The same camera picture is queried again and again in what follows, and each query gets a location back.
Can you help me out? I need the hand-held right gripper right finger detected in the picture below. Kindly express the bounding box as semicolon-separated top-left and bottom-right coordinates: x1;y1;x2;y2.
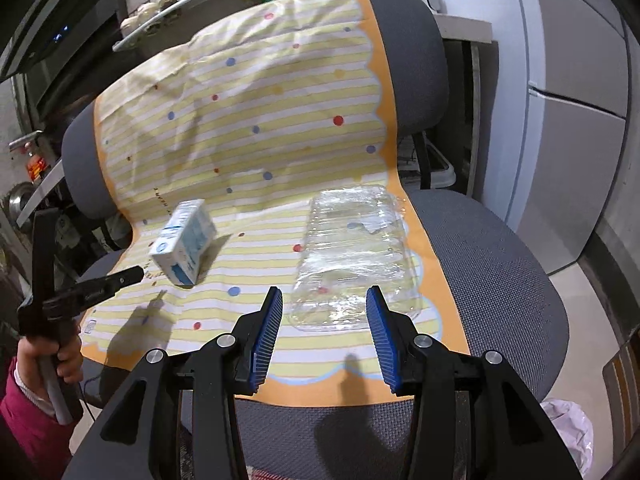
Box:
366;285;583;480

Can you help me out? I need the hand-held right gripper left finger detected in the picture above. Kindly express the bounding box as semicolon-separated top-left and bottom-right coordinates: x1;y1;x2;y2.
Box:
62;287;284;480

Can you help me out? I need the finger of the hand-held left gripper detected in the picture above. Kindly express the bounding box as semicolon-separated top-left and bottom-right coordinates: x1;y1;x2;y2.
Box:
75;266;147;307

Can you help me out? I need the white blue carton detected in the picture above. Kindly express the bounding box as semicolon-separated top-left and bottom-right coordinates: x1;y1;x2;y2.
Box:
149;199;219;287

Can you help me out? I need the clear plastic tray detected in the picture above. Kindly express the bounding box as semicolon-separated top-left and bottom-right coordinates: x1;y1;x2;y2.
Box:
285;185;419;334

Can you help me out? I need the person's left forearm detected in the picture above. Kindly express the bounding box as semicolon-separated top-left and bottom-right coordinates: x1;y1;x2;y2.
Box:
0;357;76;480

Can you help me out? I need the person's left hand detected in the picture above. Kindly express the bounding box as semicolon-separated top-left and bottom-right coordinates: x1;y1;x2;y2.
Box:
17;332;84;386

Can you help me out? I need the steel pot lid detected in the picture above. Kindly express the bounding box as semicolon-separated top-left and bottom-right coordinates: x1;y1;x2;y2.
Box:
0;185;34;227

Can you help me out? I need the red label bottle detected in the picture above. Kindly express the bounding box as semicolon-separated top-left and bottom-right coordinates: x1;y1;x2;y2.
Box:
25;147;54;184

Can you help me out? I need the metal tap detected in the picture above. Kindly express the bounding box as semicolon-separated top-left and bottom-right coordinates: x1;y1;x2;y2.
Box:
9;130;45;152

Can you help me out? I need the grey office chair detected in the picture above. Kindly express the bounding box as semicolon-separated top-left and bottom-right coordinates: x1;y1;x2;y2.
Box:
60;0;571;480

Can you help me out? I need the clear plastic storage box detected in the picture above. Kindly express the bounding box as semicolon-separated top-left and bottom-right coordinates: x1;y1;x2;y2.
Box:
397;135;457;191

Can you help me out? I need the white plastic bag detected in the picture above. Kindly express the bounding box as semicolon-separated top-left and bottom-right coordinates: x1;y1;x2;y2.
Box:
540;399;595;477

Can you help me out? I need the yellow striped dotted cloth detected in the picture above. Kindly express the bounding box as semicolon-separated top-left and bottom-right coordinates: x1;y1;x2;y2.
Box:
80;0;471;409

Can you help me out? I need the black range hood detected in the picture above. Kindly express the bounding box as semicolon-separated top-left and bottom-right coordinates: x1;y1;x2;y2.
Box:
0;0;124;121

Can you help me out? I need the wooden chair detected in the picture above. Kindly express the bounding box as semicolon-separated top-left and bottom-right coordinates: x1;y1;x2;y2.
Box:
602;330;640;457

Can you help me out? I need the grey refrigerator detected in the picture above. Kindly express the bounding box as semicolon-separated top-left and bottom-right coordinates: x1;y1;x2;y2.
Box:
490;0;634;276

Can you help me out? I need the metal rimmed glass shelf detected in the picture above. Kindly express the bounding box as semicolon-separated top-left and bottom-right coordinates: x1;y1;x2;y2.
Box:
112;0;321;53

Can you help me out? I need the white counter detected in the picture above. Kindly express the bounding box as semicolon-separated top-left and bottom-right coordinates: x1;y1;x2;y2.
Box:
435;7;494;44

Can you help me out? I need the black cable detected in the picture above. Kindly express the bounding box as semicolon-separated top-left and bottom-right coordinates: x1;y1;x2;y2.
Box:
77;380;102;427

